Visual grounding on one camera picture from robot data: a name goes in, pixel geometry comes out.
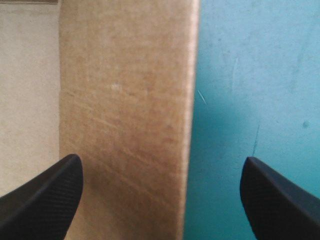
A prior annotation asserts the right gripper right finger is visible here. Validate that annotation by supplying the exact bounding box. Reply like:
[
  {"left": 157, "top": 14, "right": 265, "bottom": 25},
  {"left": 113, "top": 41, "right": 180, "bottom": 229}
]
[{"left": 239, "top": 156, "right": 320, "bottom": 240}]

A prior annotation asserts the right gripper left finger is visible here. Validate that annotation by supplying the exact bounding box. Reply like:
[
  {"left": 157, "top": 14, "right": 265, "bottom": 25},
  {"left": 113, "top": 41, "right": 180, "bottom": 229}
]
[{"left": 0, "top": 153, "right": 84, "bottom": 240}]

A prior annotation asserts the brown cardboard box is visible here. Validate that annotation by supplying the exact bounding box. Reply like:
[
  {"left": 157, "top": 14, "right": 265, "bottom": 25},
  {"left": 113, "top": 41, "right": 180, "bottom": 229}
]
[{"left": 0, "top": 0, "right": 201, "bottom": 240}]

